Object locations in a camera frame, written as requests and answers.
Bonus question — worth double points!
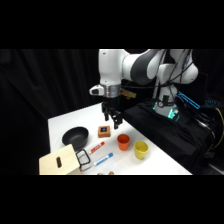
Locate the black wire clip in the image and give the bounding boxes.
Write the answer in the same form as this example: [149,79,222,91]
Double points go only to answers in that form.
[75,148,92,168]

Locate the black curtain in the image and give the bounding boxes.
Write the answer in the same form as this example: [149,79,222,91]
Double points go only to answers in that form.
[0,49,104,176]

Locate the blue marker pen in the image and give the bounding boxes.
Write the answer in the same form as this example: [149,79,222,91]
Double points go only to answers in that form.
[93,152,114,167]

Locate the yellow cup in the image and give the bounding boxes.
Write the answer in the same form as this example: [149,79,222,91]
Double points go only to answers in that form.
[133,140,150,160]

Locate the black bowl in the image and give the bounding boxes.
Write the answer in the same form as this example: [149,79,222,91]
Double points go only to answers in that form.
[61,126,90,149]

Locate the yellow cable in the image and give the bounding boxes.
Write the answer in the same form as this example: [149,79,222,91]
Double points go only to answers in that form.
[213,107,224,151]

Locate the wooden block with blue mark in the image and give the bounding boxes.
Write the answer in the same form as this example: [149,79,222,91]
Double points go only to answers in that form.
[97,125,112,139]

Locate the orange cup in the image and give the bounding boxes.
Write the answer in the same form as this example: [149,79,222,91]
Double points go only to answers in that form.
[116,133,131,152]

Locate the wooden board with slot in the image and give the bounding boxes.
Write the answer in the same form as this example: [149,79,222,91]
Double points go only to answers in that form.
[38,143,82,176]

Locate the black robot stand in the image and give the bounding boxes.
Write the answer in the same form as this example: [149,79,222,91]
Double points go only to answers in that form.
[122,98,224,176]

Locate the red marker pen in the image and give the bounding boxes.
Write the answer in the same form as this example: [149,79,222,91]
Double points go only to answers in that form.
[88,141,106,155]

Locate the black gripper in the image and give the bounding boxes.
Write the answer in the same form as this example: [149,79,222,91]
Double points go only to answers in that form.
[101,96,124,130]

